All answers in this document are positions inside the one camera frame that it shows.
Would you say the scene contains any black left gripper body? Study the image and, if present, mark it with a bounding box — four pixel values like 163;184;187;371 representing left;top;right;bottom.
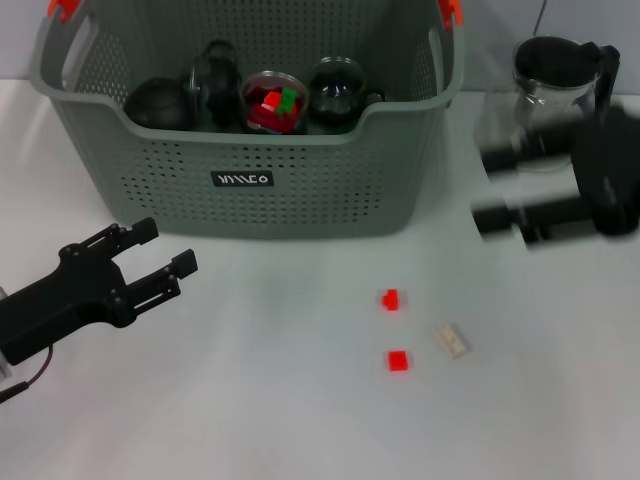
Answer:
0;242;130;367

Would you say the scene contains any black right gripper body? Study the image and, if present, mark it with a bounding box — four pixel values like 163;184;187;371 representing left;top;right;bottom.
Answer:
568;106;640;240

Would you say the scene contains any black lidded glass jar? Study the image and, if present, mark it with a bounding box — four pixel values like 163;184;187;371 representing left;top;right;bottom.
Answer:
180;40;245;132

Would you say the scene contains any glass teacup with black sleeve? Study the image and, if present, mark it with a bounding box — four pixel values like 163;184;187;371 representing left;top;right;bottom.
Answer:
307;56;386;134
239;71;310;135

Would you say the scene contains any white building block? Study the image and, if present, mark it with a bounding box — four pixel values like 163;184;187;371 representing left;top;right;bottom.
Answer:
431;322;475;360

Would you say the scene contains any grey perforated storage basket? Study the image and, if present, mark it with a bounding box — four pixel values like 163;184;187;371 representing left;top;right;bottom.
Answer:
28;0;466;240

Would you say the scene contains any glass carafe with black lid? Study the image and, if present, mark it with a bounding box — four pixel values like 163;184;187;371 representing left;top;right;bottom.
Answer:
474;34;622;174

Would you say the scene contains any dark clay teapot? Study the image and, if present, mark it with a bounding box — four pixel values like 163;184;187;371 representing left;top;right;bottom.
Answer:
123;76;194;131

